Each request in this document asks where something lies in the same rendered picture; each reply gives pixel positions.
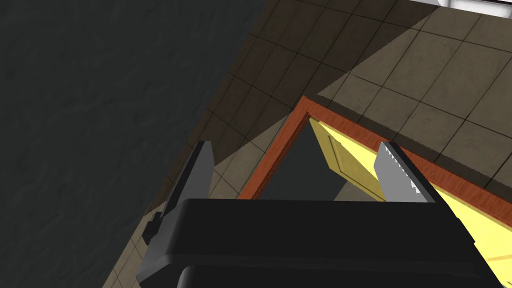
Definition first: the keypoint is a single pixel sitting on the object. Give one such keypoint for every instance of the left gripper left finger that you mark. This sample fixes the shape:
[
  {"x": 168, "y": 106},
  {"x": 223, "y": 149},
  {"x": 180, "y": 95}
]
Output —
[{"x": 196, "y": 176}]

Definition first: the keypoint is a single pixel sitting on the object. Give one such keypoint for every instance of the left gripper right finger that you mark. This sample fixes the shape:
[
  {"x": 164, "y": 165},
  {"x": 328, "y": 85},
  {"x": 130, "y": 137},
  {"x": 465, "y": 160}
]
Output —
[{"x": 396, "y": 180}]

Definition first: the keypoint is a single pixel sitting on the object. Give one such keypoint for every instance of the yellow door leaf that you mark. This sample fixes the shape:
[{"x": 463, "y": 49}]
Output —
[{"x": 352, "y": 162}]

